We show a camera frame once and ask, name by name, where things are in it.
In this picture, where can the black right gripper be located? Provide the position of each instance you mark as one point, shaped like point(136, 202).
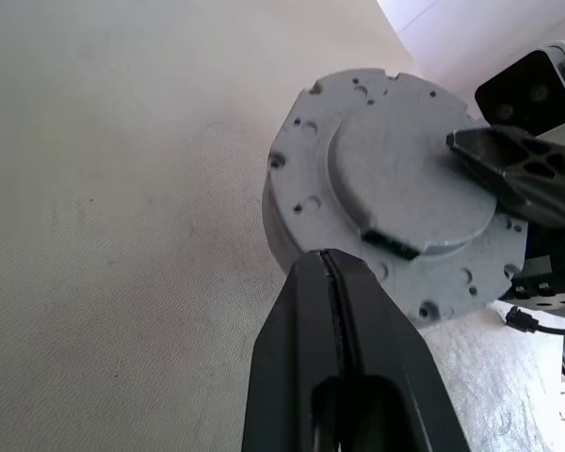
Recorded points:
point(555, 278)

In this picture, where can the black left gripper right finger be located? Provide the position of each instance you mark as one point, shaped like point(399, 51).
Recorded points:
point(391, 339)

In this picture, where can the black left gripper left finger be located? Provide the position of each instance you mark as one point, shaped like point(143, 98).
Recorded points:
point(287, 353)

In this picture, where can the grey motor end cap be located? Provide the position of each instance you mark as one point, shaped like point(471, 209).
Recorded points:
point(381, 165)

